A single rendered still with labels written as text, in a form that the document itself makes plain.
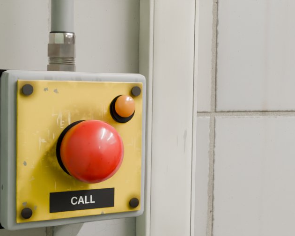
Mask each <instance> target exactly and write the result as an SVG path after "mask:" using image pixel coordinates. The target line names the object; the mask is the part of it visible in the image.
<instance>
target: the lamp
mask: <svg viewBox="0 0 295 236"><path fill-rule="evenodd" d="M134 110H135V102H134V100H133V99H132V97H130V96H128V95H122V96H120V97H119V98H118V99H117V100H116V102H115V111H116V113H117V114H118V115H119V116H121V117H125V118H126V117H129V116H130V115H132V114H133V112H134Z"/></svg>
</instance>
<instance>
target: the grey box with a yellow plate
mask: <svg viewBox="0 0 295 236"><path fill-rule="evenodd" d="M118 95H128V96H130V97H132V99H133V100H134V102H135V113H134V116H133V118H132V119H131V120H130V121H128V122H126V123H119V122H116V121H115V120H114V119H113V118H112V117H111V114H110V104H111V102H112V100H113V99H114V98H115V97H116V96H118ZM91 119H94V120H101V121H104V122H106V123H108V124H110V125H111V126H113V127H114V128H115V129H116V130H117V132H118V133H119V134H120V136H121V138H122V141H123V144H124V158H123V161H122V164H121V166H120V168H119V170H118V171H117V172H116V173H115V174H114V175H113V176H112V177H111V178H109V179H107V180H105V181H103V182H100V183H96V184H88V183H84V182H81V181H79V180H77V179H75V178H74V177H72V176H71V175H70V174H69V172H68V171H67V170H66V168H65V166H64V164H63V163H62V160H61V157H60V146H61V142H62V140H63V137H64V136H65V134H66V133H67V131H68V130H69V129H70V128H72V127H73V126H75V125H76V124H78V123H80V122H82V121H85V120H91ZM145 121H146V79H145V77H144V76H143V75H141V74H128V73H98V72H68V71H38V70H7V69H0V229H8V230H11V231H12V230H21V229H33V228H41V227H49V226H58V225H67V224H75V223H84V222H92V221H104V220H112V219H121V218H129V217H137V216H139V215H142V214H143V211H144V175H145Z"/></svg>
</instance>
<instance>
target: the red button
mask: <svg viewBox="0 0 295 236"><path fill-rule="evenodd" d="M60 157H61V160H62V163H63V164H64V166H65V168H66V170H67V171H68V172H69V174H70V175H71V176H72V177H74V178H75V179H77V180H79V181H81V182H84V183H88V184H96V183H100V182H103V181H105V180H107V179H109V178H111V177H112V176H113V175H114V174H115V173H116V172H117V171H118V170H119V168H120V166H121V164H122V161H123V158H124V144H123V141H122V138H121V136H120V134H119V133H118V132H117V130H116V129H115V128H114V127H113V126H111V125H110V124H108V123H106V122H104V121H101V120H94V119H91V120H85V121H82V122H80V123H78V124H76V125H75V126H73V127H72V128H70V129H69V130H68V131H67V133H66V134H65V136H64V137H63V140H62V142H61V146H60Z"/></svg>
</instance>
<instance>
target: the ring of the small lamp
mask: <svg viewBox="0 0 295 236"><path fill-rule="evenodd" d="M120 96H122V95H118V96H116V97H115V98H114V99H113V100H112V102H111V104H110V114H111V117H112V118H113V119H114V120H115V121H116V122H119V123H126V122H128V121H130V120H131V119H132V118H133V116H134V113H135V110H134V112H133V114H132V115H130V116H129V117H126V118H125V117H121V116H119V115H118V114H117V113H116V111H115V102H116V100H117V99H118V98H119V97H120Z"/></svg>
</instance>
